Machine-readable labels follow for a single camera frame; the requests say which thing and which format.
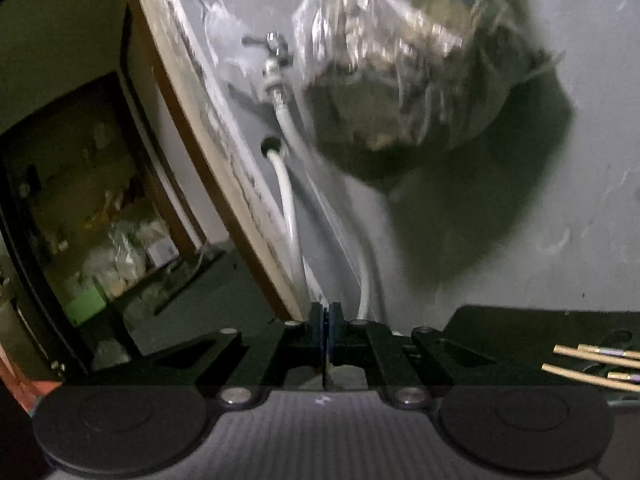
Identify pile of plastic bags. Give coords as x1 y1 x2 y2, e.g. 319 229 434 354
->
80 220 151 302

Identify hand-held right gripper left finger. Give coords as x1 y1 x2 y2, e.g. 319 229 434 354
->
94 303 327 403

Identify small white box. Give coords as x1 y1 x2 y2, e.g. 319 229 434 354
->
147 239 179 267

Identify red cloth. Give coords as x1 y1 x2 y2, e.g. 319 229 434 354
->
0 345 51 413

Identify green box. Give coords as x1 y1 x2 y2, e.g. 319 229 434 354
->
67 287 109 327

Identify clear plastic bag of greens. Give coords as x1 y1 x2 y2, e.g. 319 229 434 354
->
292 0 553 183

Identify white hose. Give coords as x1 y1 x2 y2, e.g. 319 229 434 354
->
260 85 373 323

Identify metal tap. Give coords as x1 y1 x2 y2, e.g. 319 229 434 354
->
242 30 292 92

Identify green handled scissors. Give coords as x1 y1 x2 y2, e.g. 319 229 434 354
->
597 329 636 348

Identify plain bamboo chopstick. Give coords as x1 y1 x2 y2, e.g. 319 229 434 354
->
541 364 640 393
553 345 640 367

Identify dark shelf cabinet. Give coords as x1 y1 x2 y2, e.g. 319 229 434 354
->
0 72 211 378

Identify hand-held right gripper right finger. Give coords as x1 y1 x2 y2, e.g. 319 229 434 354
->
329 303 551 403

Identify clear plastic wrap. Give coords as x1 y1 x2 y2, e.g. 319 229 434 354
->
192 0 261 106

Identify wooden door frame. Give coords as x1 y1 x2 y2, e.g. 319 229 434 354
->
125 0 321 323

